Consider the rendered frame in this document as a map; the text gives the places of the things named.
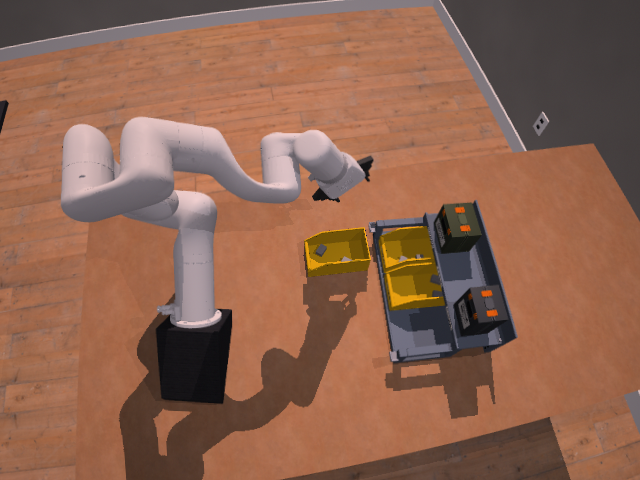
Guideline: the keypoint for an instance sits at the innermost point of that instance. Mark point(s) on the dark olive case with orange latches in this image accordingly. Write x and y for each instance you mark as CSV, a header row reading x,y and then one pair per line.
x,y
457,227

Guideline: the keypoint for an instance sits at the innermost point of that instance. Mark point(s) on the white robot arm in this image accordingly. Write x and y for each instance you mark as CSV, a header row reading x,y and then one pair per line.
x,y
149,149

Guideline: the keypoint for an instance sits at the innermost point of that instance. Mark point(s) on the yellow bin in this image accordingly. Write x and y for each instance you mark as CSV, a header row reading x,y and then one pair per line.
x,y
351,243
412,282
406,242

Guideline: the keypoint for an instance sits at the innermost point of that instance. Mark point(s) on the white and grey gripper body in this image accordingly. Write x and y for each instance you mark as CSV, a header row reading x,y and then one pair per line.
x,y
353,176

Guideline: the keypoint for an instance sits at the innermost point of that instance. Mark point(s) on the grey metal shelf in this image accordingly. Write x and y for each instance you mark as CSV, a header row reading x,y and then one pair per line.
x,y
424,331

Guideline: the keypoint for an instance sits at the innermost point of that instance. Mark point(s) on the black tool case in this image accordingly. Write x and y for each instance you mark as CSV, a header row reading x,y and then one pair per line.
x,y
480,310

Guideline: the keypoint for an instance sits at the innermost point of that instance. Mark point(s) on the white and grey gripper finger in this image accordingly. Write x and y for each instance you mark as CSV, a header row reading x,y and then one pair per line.
x,y
320,195
367,160

